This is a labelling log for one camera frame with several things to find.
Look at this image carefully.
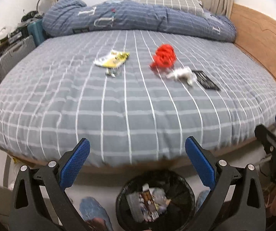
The yellow white snack wrapper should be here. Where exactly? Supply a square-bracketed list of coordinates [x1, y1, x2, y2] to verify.
[94, 49, 130, 68]

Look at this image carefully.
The brown cookie box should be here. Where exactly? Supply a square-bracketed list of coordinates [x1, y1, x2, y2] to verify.
[126, 190, 159, 223]

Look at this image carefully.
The black lined trash bin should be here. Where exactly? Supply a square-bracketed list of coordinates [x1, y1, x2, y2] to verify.
[115, 170, 195, 230]

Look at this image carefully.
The left blue slipper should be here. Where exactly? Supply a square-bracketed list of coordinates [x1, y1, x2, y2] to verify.
[79, 197, 114, 231]

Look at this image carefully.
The black patterned flat packet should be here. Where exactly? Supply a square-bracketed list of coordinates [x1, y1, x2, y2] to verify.
[192, 70, 220, 91]

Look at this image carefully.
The white crumpled plastic wrapper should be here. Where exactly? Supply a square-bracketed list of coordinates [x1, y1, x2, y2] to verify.
[166, 66, 198, 86]

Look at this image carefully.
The red plastic bag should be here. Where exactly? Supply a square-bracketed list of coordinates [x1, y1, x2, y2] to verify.
[150, 44, 176, 69]

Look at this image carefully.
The grey suitcase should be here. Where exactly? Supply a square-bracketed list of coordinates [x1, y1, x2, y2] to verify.
[0, 35, 36, 83]

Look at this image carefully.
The grey checked bed sheet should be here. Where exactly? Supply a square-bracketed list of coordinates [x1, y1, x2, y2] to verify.
[0, 30, 276, 167]

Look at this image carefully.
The small silver foil wrapper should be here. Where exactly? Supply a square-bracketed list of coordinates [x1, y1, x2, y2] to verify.
[106, 68, 119, 78]

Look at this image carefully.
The grey checked pillow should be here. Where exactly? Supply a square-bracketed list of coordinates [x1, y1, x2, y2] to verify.
[138, 0, 204, 16]

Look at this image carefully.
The teal suitcase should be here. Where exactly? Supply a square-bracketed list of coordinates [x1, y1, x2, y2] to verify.
[27, 19, 48, 46]

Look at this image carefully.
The blue striped duvet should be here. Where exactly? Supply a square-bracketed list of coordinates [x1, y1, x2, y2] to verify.
[42, 0, 237, 43]

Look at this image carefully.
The wooden bed frame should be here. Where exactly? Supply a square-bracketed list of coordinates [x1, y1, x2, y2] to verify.
[7, 3, 276, 174]

